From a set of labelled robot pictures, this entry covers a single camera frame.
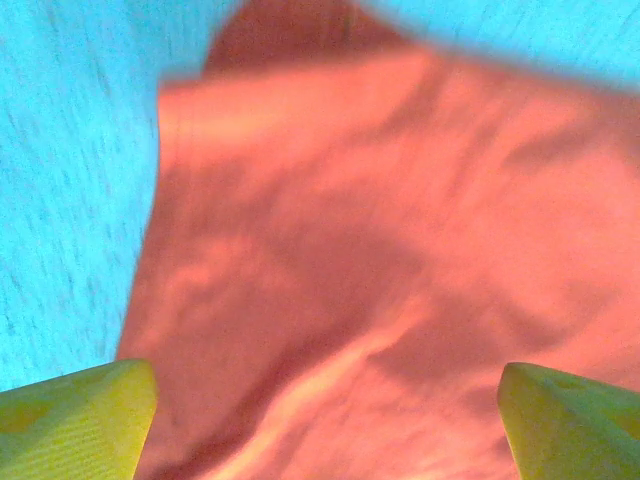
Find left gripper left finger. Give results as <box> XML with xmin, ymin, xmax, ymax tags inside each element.
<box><xmin>0</xmin><ymin>358</ymin><xmax>159</xmax><ymax>480</ymax></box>

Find orange t-shirt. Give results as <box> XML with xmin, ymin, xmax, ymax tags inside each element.
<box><xmin>117</xmin><ymin>0</ymin><xmax>640</xmax><ymax>480</ymax></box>

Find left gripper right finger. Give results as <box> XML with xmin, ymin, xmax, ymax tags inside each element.
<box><xmin>497</xmin><ymin>362</ymin><xmax>640</xmax><ymax>480</ymax></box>

